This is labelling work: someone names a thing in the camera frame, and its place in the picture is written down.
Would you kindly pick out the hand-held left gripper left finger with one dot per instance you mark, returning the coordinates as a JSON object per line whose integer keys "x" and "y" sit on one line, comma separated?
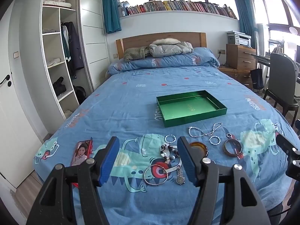
{"x": 109, "y": 159}

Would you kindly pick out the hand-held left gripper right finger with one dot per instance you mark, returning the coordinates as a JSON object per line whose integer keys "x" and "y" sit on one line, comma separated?
{"x": 187, "y": 161}

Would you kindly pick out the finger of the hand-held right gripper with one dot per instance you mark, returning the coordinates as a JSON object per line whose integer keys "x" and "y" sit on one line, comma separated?
{"x": 284, "y": 143}
{"x": 298, "y": 127}

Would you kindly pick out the silver wrist watch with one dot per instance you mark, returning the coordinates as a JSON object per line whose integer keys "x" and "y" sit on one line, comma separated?
{"x": 180, "y": 177}

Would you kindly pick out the amber bangle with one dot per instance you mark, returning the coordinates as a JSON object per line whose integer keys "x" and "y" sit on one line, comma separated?
{"x": 204, "y": 148}

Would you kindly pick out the dark brown bangle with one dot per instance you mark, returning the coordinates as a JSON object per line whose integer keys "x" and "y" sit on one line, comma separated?
{"x": 225, "y": 148}

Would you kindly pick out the plain silver bangle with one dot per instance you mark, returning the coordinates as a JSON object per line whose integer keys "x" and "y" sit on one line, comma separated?
{"x": 147, "y": 177}

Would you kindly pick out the green tray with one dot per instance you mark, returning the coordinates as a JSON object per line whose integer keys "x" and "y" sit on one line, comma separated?
{"x": 191, "y": 109}

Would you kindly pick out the phone in red case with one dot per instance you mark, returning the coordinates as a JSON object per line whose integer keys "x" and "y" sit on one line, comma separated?
{"x": 80, "y": 152}

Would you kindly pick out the grey chair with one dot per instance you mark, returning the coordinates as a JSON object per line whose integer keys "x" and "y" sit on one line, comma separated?
{"x": 281, "y": 75}

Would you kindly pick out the dark tote bag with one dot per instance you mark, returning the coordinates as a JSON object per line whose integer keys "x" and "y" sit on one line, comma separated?
{"x": 256, "y": 79}

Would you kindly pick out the dark round bag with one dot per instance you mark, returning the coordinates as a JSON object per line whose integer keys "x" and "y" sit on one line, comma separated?
{"x": 79, "y": 94}

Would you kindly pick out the desk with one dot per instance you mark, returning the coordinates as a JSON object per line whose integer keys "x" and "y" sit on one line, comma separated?
{"x": 260, "y": 58}

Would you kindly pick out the wooden nightstand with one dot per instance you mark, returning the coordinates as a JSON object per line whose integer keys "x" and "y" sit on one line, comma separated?
{"x": 235, "y": 75}

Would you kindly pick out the black bag on shelf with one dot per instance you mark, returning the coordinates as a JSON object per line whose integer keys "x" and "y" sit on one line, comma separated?
{"x": 59, "y": 87}

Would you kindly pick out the wooden dresser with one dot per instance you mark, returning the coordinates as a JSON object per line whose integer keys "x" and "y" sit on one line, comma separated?
{"x": 240, "y": 57}

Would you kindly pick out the folded blue duvet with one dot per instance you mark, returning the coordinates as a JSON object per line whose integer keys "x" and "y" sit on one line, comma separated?
{"x": 164, "y": 62}

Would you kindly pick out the white door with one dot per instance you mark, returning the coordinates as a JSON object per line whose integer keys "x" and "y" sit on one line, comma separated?
{"x": 16, "y": 112}

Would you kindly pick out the white printer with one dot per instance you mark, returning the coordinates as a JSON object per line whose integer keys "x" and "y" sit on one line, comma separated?
{"x": 239, "y": 38}

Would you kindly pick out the olive fleece jacket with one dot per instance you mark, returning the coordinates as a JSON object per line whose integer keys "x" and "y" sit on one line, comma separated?
{"x": 134, "y": 54}

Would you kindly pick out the grey puffer jacket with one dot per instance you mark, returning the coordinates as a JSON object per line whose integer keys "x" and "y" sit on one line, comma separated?
{"x": 171, "y": 48}

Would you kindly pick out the hanging dark jacket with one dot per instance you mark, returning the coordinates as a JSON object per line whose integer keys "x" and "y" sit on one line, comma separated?
{"x": 75, "y": 46}

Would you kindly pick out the wooden headboard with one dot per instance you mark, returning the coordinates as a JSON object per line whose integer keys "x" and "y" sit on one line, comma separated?
{"x": 136, "y": 40}

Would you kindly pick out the teal curtain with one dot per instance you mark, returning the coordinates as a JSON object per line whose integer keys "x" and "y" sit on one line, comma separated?
{"x": 245, "y": 14}
{"x": 111, "y": 11}

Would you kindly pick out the hanging green white jacket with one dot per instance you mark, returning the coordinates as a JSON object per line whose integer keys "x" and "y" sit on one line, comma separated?
{"x": 65, "y": 42}

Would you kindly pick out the white wardrobe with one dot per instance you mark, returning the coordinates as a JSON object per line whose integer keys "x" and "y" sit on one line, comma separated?
{"x": 93, "y": 28}

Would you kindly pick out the row of books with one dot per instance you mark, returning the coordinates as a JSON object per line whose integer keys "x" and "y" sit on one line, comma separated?
{"x": 178, "y": 6}

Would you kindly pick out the wall light switch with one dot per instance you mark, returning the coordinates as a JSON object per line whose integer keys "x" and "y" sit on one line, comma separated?
{"x": 16, "y": 55}

